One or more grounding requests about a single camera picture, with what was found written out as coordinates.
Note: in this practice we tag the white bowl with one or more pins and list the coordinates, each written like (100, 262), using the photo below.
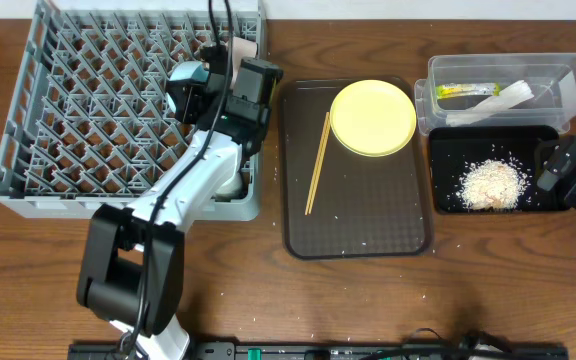
(241, 48)

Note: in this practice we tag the white cup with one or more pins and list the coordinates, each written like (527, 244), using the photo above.
(231, 189)

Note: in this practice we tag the green snack wrapper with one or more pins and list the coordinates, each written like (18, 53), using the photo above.
(453, 90)

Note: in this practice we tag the leftover rice pile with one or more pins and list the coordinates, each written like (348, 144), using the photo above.
(496, 185)

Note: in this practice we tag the white paper chopstick sleeve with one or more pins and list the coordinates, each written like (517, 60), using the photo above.
(509, 97)

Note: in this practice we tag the light blue bowl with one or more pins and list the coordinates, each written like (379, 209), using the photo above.
(186, 73)

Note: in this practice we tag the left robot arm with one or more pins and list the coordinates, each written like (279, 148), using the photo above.
(132, 269)

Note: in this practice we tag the grey dishwasher rack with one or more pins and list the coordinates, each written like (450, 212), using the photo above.
(89, 123)

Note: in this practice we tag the black waste tray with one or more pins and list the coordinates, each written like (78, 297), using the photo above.
(450, 149)

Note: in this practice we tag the wooden chopstick right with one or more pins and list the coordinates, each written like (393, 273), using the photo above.
(319, 165)

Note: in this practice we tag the yellow plate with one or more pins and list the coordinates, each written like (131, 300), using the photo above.
(373, 118)

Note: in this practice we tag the dark brown serving tray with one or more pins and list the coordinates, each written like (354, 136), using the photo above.
(364, 206)

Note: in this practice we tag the clear plastic bin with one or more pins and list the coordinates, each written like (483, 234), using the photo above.
(551, 77)

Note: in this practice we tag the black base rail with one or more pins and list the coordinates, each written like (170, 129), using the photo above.
(424, 344)

